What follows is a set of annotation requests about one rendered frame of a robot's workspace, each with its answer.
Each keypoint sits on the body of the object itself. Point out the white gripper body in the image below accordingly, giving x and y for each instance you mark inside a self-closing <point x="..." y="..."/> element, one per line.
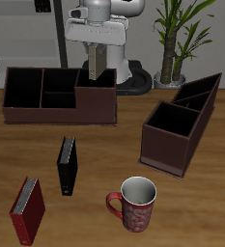
<point x="110" y="32"/>

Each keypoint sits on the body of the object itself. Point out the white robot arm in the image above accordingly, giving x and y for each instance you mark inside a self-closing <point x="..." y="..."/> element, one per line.
<point x="116" y="61"/>

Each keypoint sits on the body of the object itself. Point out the dark brown desk caddy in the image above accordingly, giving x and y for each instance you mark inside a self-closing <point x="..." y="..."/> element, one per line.
<point x="94" y="106"/>
<point x="163" y="149"/>

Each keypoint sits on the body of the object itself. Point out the black book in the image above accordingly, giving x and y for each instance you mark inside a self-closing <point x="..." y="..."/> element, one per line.
<point x="67" y="173"/>

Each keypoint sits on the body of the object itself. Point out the red book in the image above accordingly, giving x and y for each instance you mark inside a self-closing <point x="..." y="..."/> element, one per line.
<point x="32" y="215"/>

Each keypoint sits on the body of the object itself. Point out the green pot plant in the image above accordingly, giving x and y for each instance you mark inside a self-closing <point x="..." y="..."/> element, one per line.
<point x="168" y="61"/>

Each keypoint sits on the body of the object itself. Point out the dark box on shelf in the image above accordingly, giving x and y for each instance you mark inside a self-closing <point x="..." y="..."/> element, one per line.
<point x="42" y="5"/>

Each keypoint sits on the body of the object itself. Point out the white shelf unit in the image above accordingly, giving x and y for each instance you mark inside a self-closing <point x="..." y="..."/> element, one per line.
<point x="20" y="32"/>

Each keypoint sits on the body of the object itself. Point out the red patterned mug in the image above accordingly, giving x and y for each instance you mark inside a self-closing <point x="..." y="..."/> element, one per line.
<point x="137" y="215"/>

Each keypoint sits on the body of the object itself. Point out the black upright post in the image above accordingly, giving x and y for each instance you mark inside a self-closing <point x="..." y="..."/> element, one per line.
<point x="61" y="32"/>

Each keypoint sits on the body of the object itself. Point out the flat black base plate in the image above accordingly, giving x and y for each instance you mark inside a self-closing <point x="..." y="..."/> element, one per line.
<point x="140" y="80"/>

